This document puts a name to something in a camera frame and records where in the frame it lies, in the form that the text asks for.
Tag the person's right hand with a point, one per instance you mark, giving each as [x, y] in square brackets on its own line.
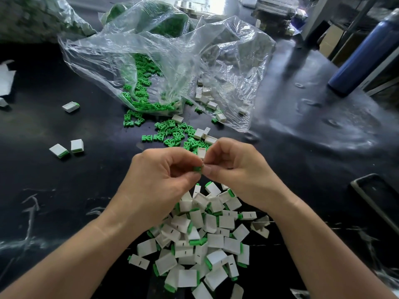
[252, 171]

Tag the person's left hand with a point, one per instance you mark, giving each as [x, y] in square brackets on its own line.
[156, 186]

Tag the green plastic part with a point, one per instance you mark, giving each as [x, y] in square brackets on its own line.
[198, 168]

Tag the pile of assembled white-green pieces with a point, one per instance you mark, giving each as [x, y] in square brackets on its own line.
[196, 246]

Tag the assembled white-green part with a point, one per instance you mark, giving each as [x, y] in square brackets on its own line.
[70, 107]
[58, 150]
[3, 102]
[138, 261]
[77, 145]

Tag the pile of green clips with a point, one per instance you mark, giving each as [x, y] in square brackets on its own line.
[146, 89]

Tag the person's right forearm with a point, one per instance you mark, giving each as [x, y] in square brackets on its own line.
[340, 258]

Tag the person's left forearm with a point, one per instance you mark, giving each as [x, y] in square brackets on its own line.
[62, 264]

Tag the empty white shell right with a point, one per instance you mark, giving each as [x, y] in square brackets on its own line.
[260, 226]

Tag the clear plastic bag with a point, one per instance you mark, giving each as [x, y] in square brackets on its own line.
[240, 56]

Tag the black smartphone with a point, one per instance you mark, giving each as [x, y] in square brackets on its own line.
[376, 202]

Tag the brown cardboard box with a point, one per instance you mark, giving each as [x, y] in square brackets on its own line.
[333, 40]

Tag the blue cylinder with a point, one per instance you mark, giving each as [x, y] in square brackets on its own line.
[366, 56]

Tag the grey machine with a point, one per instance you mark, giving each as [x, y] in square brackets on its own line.
[279, 9]

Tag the plastic bag full of green pieces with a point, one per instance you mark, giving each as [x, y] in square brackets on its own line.
[163, 18]

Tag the white component box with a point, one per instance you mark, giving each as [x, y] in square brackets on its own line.
[192, 6]

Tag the white paper sheet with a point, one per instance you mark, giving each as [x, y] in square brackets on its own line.
[5, 81]

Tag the large bag of assembled pieces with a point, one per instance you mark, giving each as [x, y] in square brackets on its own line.
[37, 16]

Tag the white metal frame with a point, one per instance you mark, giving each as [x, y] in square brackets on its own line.
[318, 15]

